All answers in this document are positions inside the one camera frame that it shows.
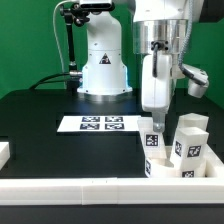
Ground white round stool seat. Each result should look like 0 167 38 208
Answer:
145 158 206 178

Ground white marker sheet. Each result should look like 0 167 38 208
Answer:
57 115 140 133

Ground black cables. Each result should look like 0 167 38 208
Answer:
29 69 83 90

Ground white cable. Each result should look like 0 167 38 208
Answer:
52 0 76 73

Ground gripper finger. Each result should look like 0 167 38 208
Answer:
152 112 165 132

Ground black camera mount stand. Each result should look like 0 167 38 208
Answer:
60 0 115 91

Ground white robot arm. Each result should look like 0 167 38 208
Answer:
78 0 209 132

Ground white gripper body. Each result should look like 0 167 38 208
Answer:
141 54 209 113

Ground white obstacle frame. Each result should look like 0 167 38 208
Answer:
0 151 224 205

